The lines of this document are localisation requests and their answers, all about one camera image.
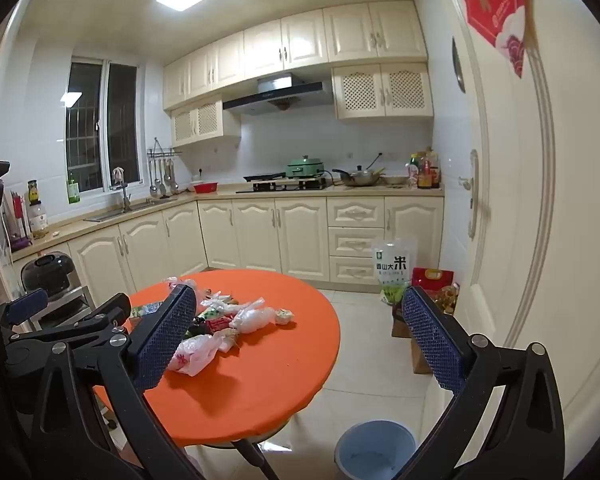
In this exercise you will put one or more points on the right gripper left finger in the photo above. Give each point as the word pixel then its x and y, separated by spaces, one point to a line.
pixel 126 364

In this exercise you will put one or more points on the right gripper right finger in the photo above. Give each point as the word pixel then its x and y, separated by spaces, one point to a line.
pixel 504 420

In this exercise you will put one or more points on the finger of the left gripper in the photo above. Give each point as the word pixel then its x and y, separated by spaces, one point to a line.
pixel 20 310
pixel 113 312

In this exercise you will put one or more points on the pink printed plastic bag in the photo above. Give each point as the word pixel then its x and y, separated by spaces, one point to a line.
pixel 194 354

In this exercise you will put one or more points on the red snack wrapper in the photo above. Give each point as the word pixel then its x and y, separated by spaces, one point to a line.
pixel 217 324

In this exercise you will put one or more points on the clear bag with bread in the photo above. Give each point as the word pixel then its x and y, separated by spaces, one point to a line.
pixel 173 283

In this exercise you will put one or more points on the light blue trash bin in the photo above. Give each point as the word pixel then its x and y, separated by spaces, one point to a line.
pixel 376 449

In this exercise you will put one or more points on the kitchen window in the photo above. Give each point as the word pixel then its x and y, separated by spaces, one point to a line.
pixel 101 124

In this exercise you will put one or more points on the lower kitchen cabinets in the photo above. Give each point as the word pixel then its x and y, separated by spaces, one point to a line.
pixel 326 239

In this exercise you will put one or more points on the kitchen cabinets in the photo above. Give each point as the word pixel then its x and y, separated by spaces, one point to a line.
pixel 326 239
pixel 373 54

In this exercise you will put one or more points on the upper kitchen cabinets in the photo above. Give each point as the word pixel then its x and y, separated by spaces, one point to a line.
pixel 373 54

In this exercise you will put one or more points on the metal shelf rack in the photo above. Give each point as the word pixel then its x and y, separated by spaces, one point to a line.
pixel 64 309

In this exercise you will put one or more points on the black rice cooker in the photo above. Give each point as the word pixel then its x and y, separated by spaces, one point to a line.
pixel 51 272

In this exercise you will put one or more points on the white lidded jar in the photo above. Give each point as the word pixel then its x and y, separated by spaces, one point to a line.
pixel 37 219

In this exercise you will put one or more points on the clear twisted plastic wrapper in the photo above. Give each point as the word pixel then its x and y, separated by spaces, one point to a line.
pixel 218 304

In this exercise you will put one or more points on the white rolled plastic bag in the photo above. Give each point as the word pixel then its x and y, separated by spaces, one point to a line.
pixel 253 317

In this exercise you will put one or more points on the green dish soap bottle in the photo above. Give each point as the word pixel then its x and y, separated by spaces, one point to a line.
pixel 73 189

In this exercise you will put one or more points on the orange round table mat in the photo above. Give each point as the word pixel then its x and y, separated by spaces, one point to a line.
pixel 268 377

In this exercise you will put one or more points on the crumpled paper ball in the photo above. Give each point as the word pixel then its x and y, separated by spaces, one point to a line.
pixel 283 317

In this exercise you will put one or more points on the sink faucet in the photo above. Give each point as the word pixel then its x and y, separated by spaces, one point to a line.
pixel 119 184

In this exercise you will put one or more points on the brown cardboard box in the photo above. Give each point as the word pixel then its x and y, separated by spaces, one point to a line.
pixel 401 330

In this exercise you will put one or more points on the red gift bag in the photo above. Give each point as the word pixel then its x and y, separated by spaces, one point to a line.
pixel 432 280

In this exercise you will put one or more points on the red basin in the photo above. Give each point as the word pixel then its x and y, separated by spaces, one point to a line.
pixel 205 187

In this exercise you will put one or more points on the hanging utensil rack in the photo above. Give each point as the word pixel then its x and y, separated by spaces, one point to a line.
pixel 161 170

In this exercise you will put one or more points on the white rice bag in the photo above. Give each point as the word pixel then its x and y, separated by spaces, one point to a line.
pixel 393 262

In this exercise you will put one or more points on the gas stove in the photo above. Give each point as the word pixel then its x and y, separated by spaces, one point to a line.
pixel 268 183

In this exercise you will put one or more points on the green electric pot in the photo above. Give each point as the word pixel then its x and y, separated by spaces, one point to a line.
pixel 305 167

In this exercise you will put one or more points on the white door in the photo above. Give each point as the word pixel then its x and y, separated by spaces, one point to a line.
pixel 532 272

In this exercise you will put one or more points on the condiment bottles group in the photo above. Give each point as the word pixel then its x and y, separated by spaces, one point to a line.
pixel 423 170

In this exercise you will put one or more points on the steel wok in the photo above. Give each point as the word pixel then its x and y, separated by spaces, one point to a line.
pixel 361 176

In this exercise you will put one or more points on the range hood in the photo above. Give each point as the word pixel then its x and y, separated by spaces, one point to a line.
pixel 281 93

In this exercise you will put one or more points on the red paper door decoration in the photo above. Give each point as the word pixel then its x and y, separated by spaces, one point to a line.
pixel 507 25

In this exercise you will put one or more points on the door handle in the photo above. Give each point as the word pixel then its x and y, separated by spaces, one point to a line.
pixel 471 185

